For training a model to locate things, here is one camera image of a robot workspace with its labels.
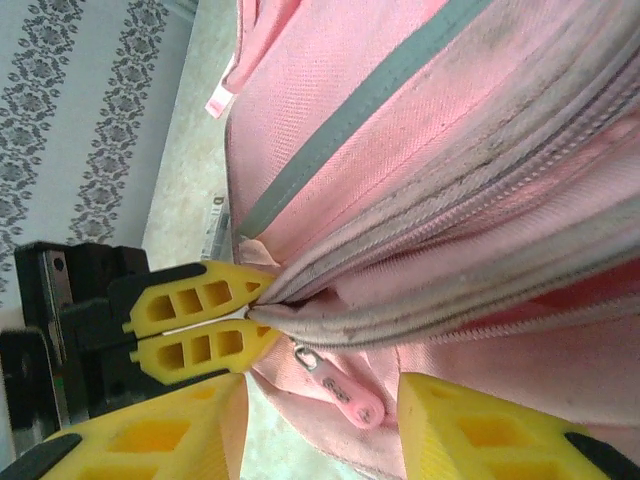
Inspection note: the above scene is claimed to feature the white printed ruler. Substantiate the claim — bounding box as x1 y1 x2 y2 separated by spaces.
202 197 232 261

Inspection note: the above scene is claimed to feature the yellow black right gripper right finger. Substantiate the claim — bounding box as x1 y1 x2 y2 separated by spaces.
397 372 640 480

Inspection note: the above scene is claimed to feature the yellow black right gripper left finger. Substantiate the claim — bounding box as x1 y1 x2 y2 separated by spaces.
0 372 251 480

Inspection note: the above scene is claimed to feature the pink backpack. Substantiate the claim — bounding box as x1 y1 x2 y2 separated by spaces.
204 0 640 480

